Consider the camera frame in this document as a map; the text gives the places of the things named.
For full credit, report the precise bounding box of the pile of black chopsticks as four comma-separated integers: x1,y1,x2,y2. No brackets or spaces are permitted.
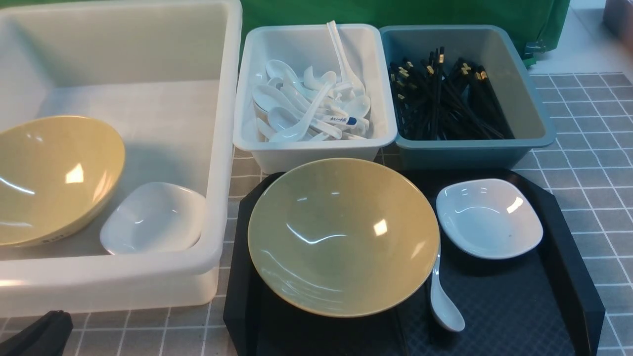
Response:
388,46,515,140

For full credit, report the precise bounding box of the large white plastic tub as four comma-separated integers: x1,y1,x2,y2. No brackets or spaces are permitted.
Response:
1,0,242,318

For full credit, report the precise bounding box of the grey checkered tablecloth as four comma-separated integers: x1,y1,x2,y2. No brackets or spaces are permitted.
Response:
63,73,632,356

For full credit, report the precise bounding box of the white spoon blue handle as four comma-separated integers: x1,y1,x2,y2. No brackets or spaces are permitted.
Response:
316,115,358,128

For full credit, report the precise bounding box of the long white ladle spoon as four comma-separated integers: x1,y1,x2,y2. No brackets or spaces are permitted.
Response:
326,21,366,96

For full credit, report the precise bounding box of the white dish in tub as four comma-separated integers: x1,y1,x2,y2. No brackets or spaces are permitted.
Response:
99,182,206,255

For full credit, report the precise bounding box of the pile of white spoons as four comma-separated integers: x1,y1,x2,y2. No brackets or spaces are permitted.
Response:
252,59,371,141

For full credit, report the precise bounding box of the black serving tray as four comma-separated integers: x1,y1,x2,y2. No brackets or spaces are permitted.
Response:
223,169,605,356

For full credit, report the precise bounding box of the green cloth backdrop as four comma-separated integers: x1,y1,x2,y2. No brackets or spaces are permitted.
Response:
241,0,570,68

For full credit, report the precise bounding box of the white soup spoon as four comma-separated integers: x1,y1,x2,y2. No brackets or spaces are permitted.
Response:
429,245,465,333

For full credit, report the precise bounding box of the yellow noodle bowl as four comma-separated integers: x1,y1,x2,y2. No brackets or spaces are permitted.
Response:
247,158,441,318

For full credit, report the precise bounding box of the white plastic spoon bin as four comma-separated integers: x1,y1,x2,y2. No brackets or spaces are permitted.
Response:
233,23,398,175

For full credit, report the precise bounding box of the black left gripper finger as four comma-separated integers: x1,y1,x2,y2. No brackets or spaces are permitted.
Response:
0,311,73,356

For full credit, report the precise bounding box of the white square dish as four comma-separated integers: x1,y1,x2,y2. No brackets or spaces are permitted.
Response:
436,178,544,261

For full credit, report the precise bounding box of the blue plastic chopstick bin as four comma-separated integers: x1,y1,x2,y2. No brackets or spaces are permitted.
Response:
380,25,556,169

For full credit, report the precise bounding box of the yellow bowl in tub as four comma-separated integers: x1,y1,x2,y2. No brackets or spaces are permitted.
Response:
0,115,125,247

